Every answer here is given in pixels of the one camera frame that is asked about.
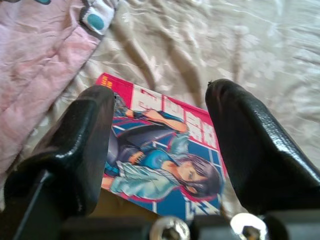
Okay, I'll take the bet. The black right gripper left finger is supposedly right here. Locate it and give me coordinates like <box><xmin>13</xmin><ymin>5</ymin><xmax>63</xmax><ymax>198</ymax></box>
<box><xmin>17</xmin><ymin>85</ymin><xmax>116</xmax><ymax>220</ymax></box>

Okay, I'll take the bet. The pink cartoon print blanket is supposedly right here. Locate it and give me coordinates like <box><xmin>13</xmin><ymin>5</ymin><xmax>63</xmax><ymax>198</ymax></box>
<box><xmin>0</xmin><ymin>0</ymin><xmax>116</xmax><ymax>181</ymax></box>

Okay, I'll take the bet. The colourful manga comic book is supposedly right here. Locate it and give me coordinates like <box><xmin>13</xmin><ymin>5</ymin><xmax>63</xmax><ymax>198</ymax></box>
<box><xmin>96</xmin><ymin>72</ymin><xmax>229</xmax><ymax>222</ymax></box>

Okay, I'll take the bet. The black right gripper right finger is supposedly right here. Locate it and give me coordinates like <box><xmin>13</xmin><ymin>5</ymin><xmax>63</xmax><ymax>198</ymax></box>
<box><xmin>204</xmin><ymin>78</ymin><xmax>320</xmax><ymax>216</ymax></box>

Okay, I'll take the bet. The beige floral bedspread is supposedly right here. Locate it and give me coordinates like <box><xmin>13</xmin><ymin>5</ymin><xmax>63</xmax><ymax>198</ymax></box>
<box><xmin>0</xmin><ymin>0</ymin><xmax>320</xmax><ymax>226</ymax></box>

